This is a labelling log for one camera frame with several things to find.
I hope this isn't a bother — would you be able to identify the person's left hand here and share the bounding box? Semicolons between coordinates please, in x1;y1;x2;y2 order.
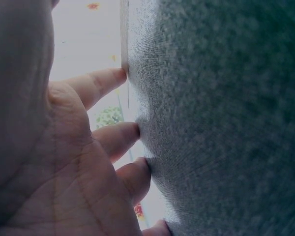
0;0;173;236

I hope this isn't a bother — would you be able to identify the grey green cloth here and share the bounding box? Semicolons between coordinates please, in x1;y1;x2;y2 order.
126;0;295;236

